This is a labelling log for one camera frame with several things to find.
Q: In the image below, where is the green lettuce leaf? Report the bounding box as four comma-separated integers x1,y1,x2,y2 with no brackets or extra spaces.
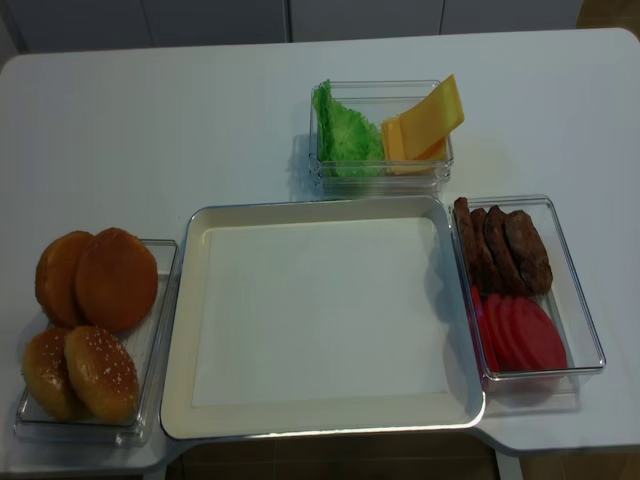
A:
312,80,385,178

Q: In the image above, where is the clear plastic lettuce cheese container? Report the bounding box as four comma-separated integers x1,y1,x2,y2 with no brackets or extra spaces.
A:
309,80,453,198

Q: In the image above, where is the flat orange cheese slice stack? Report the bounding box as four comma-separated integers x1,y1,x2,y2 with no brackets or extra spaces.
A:
381,118,447,175

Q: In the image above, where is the leaning yellow cheese slice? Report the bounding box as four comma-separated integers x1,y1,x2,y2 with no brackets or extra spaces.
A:
399,74,465,160

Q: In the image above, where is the white paper tray liner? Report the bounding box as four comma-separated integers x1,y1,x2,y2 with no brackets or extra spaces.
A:
192,218,447,406

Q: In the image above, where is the white serving tray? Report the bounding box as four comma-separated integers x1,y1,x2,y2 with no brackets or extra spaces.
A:
160,196,486,440

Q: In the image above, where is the brown meat patty leftmost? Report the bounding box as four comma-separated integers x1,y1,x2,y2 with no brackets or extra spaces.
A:
454,197,485,294

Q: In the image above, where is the brown meat patty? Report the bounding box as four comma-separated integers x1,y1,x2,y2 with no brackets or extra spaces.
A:
484,205,530,296
470,208,503,295
454,197,485,294
504,210,553,295

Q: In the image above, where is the red tomato slice leftmost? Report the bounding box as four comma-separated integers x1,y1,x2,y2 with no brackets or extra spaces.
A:
471,285,499,372

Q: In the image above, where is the red tomato slice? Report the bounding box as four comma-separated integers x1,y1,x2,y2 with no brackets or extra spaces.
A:
498,296,531,371
484,293,514,372
471,285,499,372
510,297,568,371

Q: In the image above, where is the brown meat patty rightmost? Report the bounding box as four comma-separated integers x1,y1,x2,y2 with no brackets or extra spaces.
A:
504,210,553,295

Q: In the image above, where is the clear plastic patty tomato container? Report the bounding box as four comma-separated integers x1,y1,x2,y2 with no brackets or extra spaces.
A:
449,195,606,416

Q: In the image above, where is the red tomato slice rightmost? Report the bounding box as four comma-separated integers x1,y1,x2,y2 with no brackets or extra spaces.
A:
510,297,568,371

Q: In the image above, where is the white table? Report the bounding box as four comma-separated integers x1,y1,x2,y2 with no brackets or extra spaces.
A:
1,28,639,477

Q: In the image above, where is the sesame top bun right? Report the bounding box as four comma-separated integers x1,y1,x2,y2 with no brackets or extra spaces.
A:
64,326,139,424

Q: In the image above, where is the sesame bun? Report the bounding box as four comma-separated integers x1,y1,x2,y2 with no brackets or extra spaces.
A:
21,327,89,422
64,326,139,424

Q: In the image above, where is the clear plastic bun container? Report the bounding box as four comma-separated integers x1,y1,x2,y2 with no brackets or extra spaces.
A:
14,239,179,448

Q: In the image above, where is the sesame top bun left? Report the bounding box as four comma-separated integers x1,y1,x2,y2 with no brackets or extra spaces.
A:
21,327,89,422

